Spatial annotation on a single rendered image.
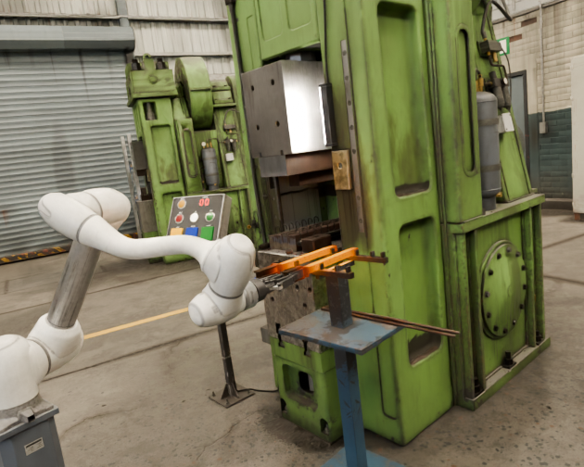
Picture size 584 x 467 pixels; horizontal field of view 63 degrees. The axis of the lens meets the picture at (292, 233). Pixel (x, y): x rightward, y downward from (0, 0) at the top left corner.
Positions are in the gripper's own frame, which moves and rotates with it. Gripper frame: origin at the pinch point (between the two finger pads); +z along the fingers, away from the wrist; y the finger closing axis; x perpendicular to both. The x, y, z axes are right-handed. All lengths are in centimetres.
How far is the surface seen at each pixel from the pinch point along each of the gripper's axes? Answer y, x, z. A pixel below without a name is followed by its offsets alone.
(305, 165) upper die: -39, 34, 57
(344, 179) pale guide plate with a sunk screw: -16, 26, 55
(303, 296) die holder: -33, -24, 38
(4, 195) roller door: -834, 24, 158
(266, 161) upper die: -54, 37, 47
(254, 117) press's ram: -59, 59, 47
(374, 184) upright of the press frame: -2, 23, 56
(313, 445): -34, -97, 34
